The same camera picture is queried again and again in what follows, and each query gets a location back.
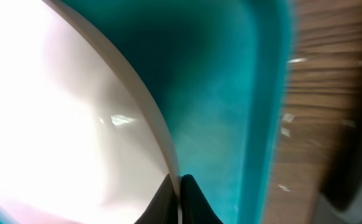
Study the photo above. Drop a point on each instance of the large white plate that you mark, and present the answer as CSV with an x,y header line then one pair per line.
x,y
81,138

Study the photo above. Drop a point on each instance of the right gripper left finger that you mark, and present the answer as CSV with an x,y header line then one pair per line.
x,y
163,208

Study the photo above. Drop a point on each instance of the teal plastic serving tray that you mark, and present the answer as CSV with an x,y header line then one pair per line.
x,y
216,71

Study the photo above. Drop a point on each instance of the grey dishwasher rack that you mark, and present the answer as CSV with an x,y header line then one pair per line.
x,y
347,208

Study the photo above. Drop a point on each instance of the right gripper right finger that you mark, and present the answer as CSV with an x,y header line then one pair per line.
x,y
195,207

